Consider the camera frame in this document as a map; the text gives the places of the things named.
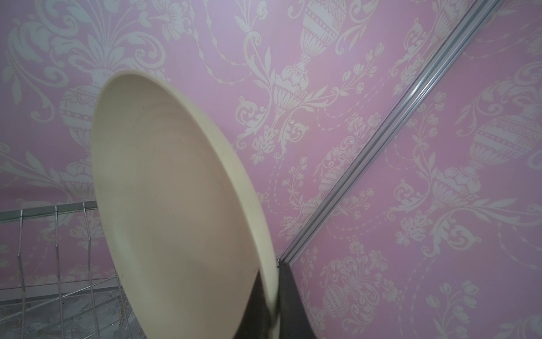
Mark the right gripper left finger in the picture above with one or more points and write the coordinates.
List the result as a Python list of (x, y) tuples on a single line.
[(258, 319)]

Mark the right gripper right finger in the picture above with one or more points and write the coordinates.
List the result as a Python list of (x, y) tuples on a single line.
[(294, 322)]

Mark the beige plate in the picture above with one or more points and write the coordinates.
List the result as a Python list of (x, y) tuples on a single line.
[(183, 223)]

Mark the chrome wire dish rack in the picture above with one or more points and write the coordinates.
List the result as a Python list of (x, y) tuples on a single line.
[(57, 276)]

